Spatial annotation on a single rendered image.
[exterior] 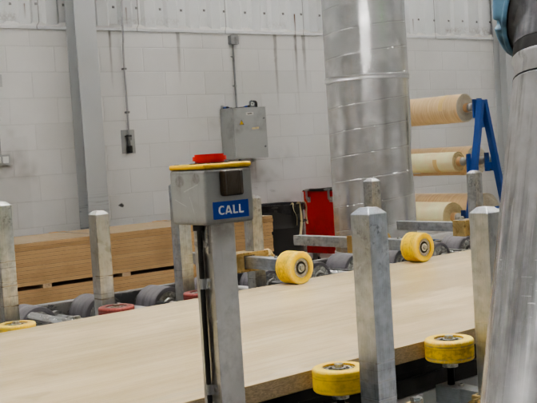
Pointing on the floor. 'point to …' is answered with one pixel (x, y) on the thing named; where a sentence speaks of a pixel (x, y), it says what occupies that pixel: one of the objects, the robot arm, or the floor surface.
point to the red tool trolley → (320, 217)
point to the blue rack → (482, 119)
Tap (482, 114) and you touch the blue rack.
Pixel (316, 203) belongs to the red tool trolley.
